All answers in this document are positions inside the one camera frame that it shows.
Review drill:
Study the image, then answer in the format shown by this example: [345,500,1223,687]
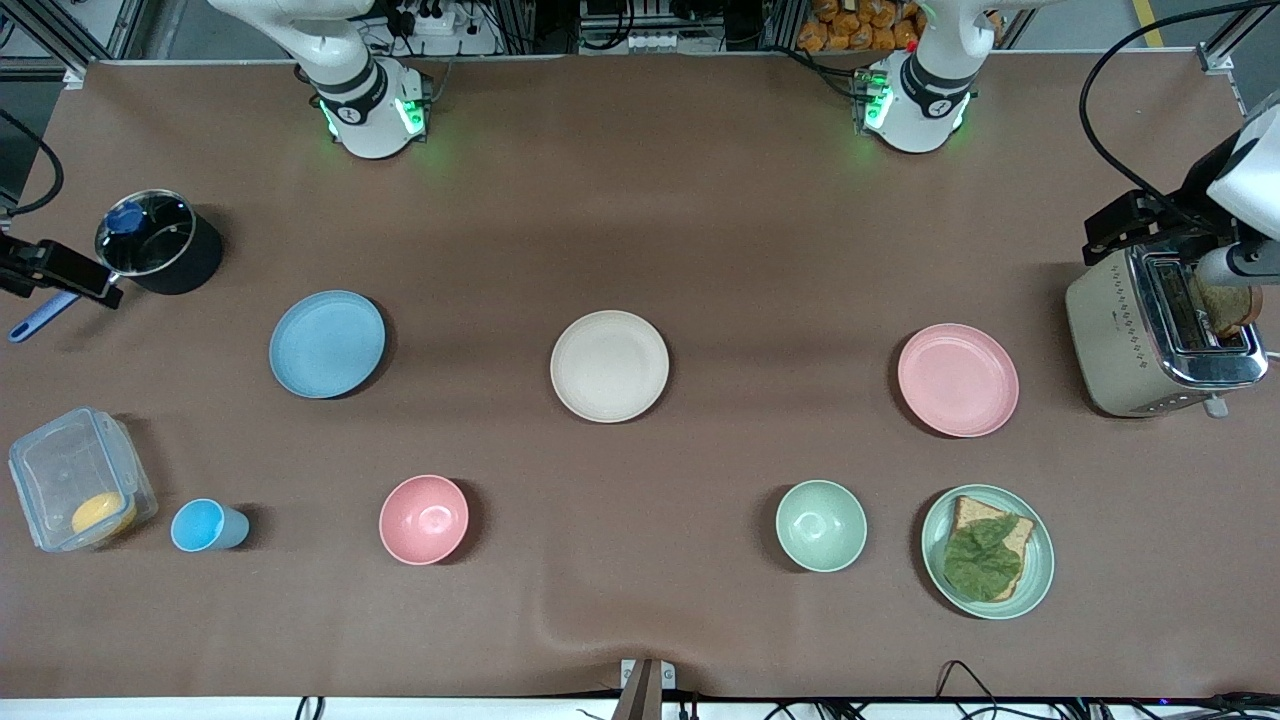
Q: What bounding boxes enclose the pink plate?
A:
[897,323,1021,439]

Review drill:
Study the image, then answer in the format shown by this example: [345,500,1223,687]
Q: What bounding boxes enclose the blue plate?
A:
[268,290,387,400]

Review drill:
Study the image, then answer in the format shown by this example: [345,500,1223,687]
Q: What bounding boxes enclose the glass lid blue knob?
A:
[95,188,197,279]

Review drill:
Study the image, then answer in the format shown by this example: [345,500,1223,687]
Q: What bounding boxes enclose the beige chrome toaster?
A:
[1065,240,1271,419]

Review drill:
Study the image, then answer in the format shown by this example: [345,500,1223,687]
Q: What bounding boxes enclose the dark toast slice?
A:
[1190,280,1264,338]

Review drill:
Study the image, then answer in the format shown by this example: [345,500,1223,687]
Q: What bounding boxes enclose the clear plastic container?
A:
[8,406,159,553]

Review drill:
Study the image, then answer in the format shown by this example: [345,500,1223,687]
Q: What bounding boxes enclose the orange round food piece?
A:
[70,490,138,538]

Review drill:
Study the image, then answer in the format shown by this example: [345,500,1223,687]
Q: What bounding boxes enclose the blue cup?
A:
[170,498,251,553]

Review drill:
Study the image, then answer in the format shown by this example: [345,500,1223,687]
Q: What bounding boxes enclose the brown bread slice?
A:
[950,495,1036,601]

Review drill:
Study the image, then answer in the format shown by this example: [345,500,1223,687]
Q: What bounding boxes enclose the orange snack bags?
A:
[797,0,1006,53]

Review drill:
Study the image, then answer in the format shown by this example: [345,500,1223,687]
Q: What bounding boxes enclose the green plate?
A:
[921,484,1056,621]

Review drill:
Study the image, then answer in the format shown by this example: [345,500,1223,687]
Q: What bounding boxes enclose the green lettuce leaf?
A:
[943,514,1023,603]

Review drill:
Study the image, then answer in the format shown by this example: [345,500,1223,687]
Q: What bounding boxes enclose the pink bowl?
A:
[379,474,470,567]

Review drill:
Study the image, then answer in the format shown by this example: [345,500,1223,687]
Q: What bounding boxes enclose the green bowl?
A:
[775,480,868,573]

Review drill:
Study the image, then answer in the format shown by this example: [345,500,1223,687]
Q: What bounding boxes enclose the brown table mat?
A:
[0,52,1280,701]

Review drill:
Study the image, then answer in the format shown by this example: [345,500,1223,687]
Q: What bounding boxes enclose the beige plate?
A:
[549,310,671,424]

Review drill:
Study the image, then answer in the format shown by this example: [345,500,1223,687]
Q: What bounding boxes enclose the black pot blue handle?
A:
[8,188,226,344]

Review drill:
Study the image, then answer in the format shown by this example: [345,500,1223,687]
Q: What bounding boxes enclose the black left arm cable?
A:
[1078,0,1280,201]

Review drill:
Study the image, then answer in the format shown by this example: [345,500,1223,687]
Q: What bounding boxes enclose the aluminium frame profile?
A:
[0,0,151,83]

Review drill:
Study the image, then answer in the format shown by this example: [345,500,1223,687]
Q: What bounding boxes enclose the black looped floor cable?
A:
[935,660,1001,720]

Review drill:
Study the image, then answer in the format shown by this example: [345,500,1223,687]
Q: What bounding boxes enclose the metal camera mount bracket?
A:
[612,658,677,720]

